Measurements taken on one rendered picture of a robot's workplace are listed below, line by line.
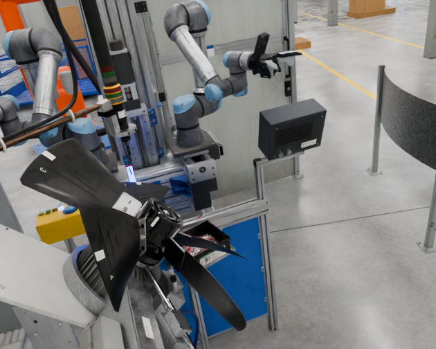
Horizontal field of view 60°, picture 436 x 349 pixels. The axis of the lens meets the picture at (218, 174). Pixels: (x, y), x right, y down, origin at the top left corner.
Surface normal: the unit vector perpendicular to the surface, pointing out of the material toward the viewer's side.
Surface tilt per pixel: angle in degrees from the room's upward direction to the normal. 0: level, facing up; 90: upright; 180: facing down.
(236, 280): 90
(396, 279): 0
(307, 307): 0
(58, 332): 90
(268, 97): 90
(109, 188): 44
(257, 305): 90
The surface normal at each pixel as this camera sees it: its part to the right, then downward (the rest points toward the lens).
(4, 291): 0.62, -0.77
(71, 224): 0.34, 0.40
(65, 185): 0.51, -0.45
